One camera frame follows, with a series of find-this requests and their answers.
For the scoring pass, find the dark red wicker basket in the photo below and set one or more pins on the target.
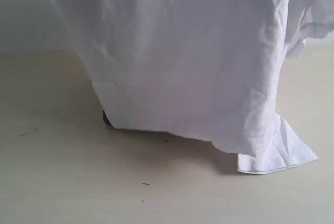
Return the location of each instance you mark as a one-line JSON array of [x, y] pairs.
[[105, 119]]

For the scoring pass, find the white t-shirt red lettering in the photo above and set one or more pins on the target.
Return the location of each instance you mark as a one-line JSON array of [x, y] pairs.
[[201, 69]]

